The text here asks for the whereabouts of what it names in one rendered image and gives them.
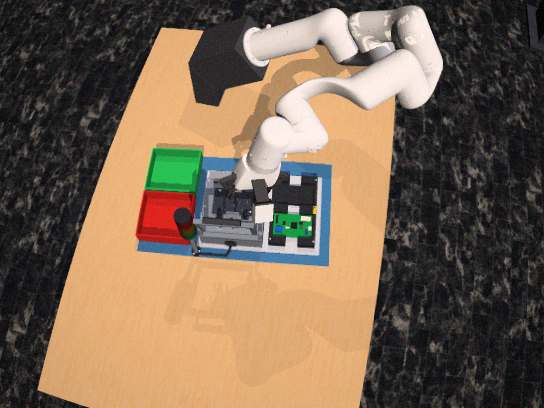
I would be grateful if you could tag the green circuit board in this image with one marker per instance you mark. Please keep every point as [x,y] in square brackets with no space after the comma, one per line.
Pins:
[292,225]

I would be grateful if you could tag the red open bin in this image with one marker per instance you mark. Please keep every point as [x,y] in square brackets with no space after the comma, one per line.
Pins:
[156,216]

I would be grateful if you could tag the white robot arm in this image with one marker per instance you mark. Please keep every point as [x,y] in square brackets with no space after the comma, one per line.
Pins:
[373,32]

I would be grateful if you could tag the green open bin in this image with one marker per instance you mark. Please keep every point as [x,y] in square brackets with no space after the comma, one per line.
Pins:
[174,169]

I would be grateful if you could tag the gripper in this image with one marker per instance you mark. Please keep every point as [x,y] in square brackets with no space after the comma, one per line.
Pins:
[243,175]

